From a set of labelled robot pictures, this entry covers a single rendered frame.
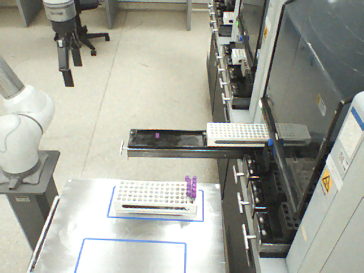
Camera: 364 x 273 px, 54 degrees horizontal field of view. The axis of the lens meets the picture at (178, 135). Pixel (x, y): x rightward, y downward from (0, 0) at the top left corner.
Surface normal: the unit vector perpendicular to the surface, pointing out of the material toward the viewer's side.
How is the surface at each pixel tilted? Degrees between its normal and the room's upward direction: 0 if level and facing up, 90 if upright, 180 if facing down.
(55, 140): 0
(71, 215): 0
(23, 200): 90
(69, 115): 0
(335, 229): 90
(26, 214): 90
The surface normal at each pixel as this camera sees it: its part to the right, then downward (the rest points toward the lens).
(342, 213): 0.00, 0.66
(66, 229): 0.02, -0.75
